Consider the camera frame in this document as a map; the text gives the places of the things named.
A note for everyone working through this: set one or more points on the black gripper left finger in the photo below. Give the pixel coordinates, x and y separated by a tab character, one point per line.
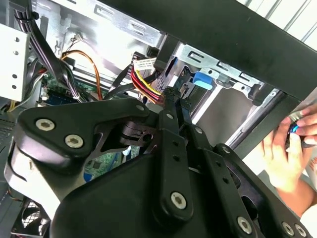
74	116

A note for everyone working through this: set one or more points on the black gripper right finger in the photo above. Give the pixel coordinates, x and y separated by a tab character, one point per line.
218	173

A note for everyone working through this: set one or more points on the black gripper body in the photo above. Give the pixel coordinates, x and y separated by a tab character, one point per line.
119	198

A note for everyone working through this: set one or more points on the hard disk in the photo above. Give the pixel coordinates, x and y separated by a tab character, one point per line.
201	80

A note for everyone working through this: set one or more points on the person's left hand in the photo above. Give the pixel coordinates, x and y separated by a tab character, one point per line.
282	161

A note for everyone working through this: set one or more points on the person's right hand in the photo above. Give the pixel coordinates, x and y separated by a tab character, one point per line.
310	126

